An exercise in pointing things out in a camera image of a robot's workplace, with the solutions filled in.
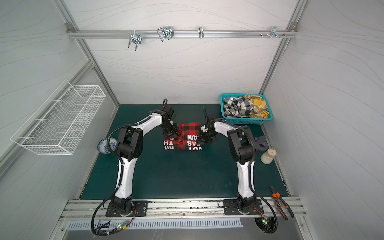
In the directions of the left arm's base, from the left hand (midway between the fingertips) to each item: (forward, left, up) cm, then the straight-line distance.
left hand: (180, 133), depth 100 cm
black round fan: (-49, -47, -6) cm, 68 cm away
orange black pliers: (-40, -55, -2) cm, 68 cm away
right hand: (-4, -13, -1) cm, 13 cm away
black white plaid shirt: (+21, -41, +5) cm, 46 cm away
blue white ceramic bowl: (-12, +49, +1) cm, 50 cm away
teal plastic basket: (+9, -45, +4) cm, 46 cm away
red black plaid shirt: (-5, -5, +1) cm, 7 cm away
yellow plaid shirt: (+17, -56, +7) cm, 59 cm away
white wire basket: (-16, +53, +29) cm, 63 cm away
